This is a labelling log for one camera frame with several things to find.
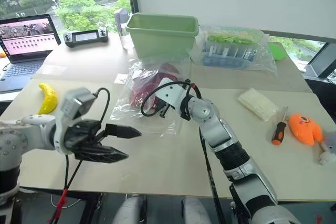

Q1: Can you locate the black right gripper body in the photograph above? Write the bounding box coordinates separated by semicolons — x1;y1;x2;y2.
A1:
153;97;173;113

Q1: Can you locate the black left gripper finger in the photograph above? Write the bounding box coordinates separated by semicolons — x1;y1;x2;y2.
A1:
74;144;130;165
104;123;142;140

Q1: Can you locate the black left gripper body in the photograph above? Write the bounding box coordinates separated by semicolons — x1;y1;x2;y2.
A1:
64;119;108;159

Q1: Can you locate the clear plastic bag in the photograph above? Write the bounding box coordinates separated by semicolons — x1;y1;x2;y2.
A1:
109;59;187;137

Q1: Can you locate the dark red cap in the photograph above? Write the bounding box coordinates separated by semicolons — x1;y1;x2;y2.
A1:
129;62;182;109

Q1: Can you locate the clear bag with tube rack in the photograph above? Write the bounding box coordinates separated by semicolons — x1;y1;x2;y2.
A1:
185;25;278;78

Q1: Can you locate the white paper label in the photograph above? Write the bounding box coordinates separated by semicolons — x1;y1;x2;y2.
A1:
114;73;130;85

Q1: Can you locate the yellow toy banana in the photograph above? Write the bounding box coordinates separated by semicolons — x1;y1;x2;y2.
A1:
37;82;58;115

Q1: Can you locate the grey rounded robot leg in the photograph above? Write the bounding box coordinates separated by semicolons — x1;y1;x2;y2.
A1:
182;197;212;224
112;195;148;224

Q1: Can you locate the green plastic bin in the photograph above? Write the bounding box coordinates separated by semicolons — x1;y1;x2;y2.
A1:
125;13;200;59

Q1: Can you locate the blue tube rack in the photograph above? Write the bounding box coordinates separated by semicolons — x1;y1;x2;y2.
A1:
201;35;254;69

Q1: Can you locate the clear plastic cup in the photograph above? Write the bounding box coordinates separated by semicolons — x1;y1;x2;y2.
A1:
113;8;132;50

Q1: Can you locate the white stack of face masks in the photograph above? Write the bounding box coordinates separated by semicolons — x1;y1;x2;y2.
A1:
237;87;279;123

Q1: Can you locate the black handheld controller with screen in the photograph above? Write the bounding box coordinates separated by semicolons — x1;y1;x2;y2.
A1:
64;26;109;48

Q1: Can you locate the open laptop computer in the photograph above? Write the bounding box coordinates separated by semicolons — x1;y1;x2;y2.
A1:
0;13;62;94

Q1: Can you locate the green round plush toy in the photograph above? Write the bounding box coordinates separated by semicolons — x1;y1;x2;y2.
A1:
267;42;289;62

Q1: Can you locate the orange plush toy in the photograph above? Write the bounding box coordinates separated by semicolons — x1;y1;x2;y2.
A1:
287;113;324;147

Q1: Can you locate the grey plush toy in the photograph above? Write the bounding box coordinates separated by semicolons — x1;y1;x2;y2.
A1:
318;129;336;166

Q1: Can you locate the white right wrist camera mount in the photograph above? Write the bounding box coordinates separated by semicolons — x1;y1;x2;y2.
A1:
154;78;190;110

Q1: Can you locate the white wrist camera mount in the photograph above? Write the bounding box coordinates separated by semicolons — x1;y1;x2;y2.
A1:
154;78;190;110
54;86;97;154

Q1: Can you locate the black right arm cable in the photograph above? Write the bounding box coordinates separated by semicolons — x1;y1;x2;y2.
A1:
140;78;203;118

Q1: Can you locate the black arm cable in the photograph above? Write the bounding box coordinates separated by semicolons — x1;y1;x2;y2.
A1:
48;87;112;224
140;78;203;118

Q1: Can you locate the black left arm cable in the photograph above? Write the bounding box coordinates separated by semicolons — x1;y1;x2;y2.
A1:
48;87;112;224

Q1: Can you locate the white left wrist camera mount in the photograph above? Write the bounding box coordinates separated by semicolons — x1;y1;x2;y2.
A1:
54;86;97;154

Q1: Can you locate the red cable tie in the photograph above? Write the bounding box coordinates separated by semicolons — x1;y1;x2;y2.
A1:
49;188;68;224

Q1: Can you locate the orange black handled screwdriver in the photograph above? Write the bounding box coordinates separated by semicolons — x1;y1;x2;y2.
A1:
271;106;289;146

